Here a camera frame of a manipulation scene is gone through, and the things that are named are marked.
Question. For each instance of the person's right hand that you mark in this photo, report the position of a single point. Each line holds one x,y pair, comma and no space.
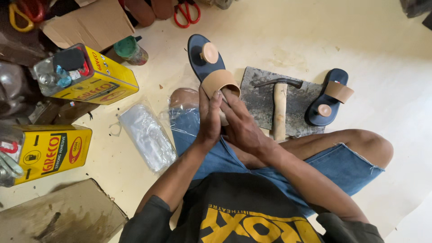
241,125

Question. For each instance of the person's left hand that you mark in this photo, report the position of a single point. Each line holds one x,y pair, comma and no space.
208,121

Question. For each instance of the person's right fingers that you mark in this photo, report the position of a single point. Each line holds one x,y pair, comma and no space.
231,101

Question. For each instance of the person's left fingers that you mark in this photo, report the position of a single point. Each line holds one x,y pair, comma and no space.
210,101

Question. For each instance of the clear plastic bag on lap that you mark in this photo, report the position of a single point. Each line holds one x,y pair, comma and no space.
179,114

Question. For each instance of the grey stone slab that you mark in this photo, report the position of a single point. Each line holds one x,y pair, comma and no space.
280,101

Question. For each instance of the blue denim shorts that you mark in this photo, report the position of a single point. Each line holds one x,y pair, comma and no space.
293,165

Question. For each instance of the green lid glue jar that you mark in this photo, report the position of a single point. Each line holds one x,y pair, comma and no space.
131,50

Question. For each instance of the brown leather sandal soles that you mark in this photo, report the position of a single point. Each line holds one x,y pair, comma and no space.
150,10

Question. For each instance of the black shirt with yellow print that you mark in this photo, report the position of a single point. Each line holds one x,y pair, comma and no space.
249,212

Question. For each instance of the yellow adhesive tin can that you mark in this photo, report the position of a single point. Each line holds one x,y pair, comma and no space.
47,153
98,81

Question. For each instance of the brown cardboard piece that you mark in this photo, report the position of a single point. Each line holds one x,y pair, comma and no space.
89,25

